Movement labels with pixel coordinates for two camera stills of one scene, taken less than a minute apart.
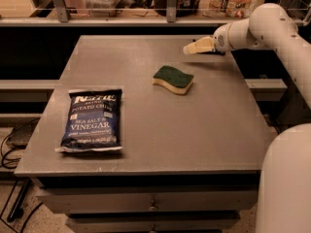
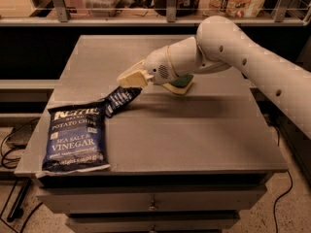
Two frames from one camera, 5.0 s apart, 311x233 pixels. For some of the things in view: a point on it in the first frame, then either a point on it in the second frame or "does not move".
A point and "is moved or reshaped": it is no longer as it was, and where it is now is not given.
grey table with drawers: (144, 135) does not move
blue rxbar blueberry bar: (216, 52) is moved or reshaped
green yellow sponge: (173, 79) does not move
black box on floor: (21, 133) does not move
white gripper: (221, 40) to (157, 67)
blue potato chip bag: (94, 121) to (76, 140)
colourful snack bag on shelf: (232, 0) does not move
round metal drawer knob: (153, 208) does not move
